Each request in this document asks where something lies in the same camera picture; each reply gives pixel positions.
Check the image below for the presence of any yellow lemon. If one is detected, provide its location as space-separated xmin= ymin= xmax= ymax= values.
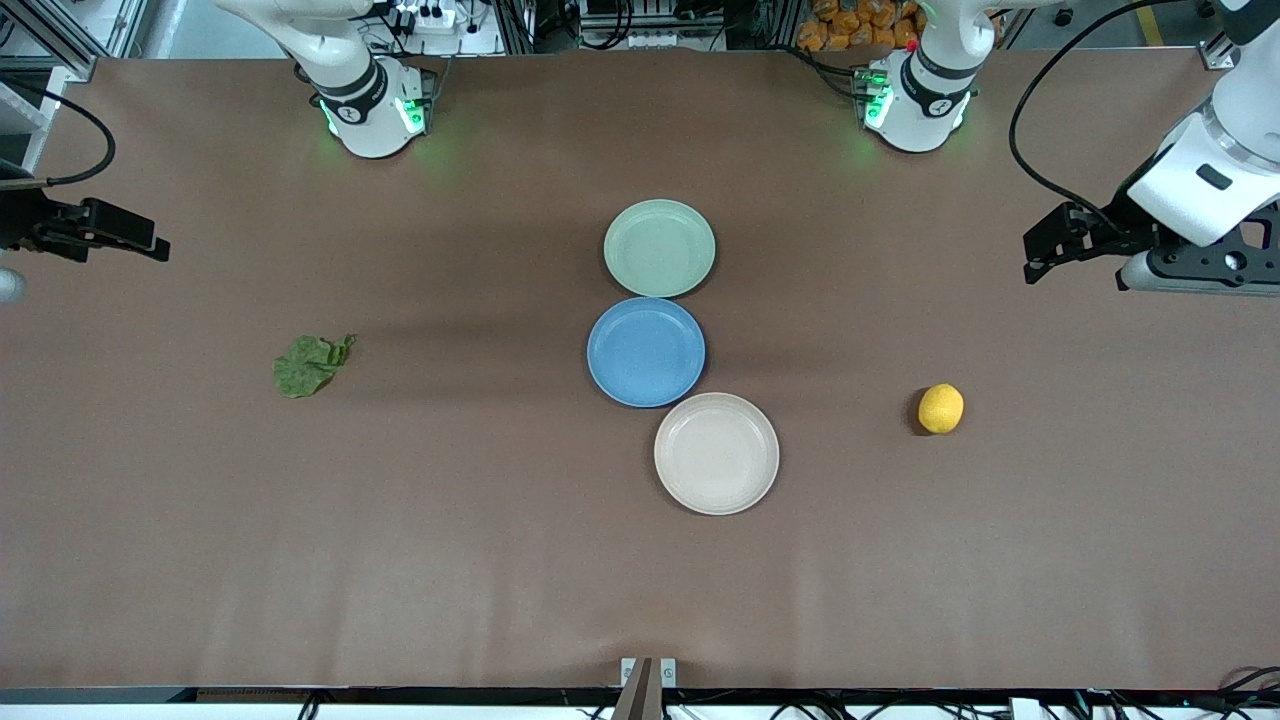
xmin=918 ymin=383 xmax=965 ymax=435

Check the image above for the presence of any green lettuce leaf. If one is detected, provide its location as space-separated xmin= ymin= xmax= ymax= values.
xmin=273 ymin=334 xmax=357 ymax=399

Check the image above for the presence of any orange fruit pile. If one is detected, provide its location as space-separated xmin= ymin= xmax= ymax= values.
xmin=797 ymin=0 xmax=926 ymax=53

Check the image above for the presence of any white power strip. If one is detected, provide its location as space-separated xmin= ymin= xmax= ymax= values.
xmin=385 ymin=3 xmax=459 ymax=33

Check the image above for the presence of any light green plate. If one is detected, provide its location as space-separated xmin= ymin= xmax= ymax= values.
xmin=603 ymin=199 xmax=717 ymax=299

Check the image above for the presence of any beige plate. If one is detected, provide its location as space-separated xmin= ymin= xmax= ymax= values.
xmin=654 ymin=392 xmax=780 ymax=517

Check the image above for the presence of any blue plate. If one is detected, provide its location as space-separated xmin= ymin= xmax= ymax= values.
xmin=587 ymin=296 xmax=707 ymax=408

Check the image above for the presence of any black equipment rack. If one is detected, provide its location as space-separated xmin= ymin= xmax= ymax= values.
xmin=495 ymin=0 xmax=801 ymax=53

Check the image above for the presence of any white metal side frame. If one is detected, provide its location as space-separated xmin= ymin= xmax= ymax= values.
xmin=0 ymin=68 xmax=69 ymax=176

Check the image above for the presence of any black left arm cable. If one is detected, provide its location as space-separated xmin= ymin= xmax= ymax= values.
xmin=1008 ymin=0 xmax=1196 ymax=226

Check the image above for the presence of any camera stand post with bracket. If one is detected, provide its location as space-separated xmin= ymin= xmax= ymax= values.
xmin=612 ymin=656 xmax=679 ymax=720

